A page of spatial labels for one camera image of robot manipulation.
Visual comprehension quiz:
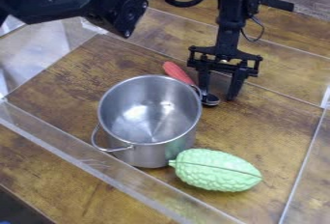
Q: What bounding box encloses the green bitter melon toy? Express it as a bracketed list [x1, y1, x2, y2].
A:
[168, 149, 261, 192]

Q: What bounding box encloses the stainless steel pot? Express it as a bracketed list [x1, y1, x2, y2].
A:
[94, 74, 201, 168]

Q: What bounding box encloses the clear acrylic enclosure wall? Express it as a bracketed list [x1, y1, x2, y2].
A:
[0, 1, 330, 224]

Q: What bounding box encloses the black strip on table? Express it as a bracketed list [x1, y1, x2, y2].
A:
[259, 0, 293, 12]

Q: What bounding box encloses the orange handled metal spoon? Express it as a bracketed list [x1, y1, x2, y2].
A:
[161, 61, 221, 107]

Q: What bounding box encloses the black cable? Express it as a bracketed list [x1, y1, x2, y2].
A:
[237, 14, 265, 43]

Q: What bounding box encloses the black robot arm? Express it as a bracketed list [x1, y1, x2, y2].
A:
[0, 0, 261, 104]

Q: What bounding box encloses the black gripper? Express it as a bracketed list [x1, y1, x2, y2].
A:
[186, 15, 263, 100]

